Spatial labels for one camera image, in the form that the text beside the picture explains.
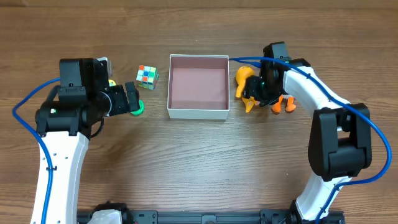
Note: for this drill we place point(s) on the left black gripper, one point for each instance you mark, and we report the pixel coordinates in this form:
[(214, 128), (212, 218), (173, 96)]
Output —
[(133, 97)]

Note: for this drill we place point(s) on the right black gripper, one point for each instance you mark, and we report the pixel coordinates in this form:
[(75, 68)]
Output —
[(257, 90)]

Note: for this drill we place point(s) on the colourful puzzle cube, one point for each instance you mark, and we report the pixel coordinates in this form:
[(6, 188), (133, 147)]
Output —
[(147, 77)]

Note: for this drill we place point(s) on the orange plastic duck toy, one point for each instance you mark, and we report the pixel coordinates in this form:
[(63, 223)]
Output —
[(242, 75)]

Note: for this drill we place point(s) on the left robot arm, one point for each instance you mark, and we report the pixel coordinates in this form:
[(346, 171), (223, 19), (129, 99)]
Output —
[(81, 98)]

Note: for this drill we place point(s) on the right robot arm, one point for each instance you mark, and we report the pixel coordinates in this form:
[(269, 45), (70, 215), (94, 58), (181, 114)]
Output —
[(339, 146)]

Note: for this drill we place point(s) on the green round plastic cap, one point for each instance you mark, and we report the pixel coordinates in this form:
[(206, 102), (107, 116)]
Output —
[(140, 110)]

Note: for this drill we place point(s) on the yellow wooden rattle drum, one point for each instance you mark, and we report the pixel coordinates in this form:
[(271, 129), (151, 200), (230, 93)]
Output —
[(112, 83)]

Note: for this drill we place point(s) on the white open cardboard box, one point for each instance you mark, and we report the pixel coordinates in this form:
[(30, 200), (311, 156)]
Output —
[(198, 87)]

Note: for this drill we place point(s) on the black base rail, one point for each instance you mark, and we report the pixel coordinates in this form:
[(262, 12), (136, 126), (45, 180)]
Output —
[(208, 217)]

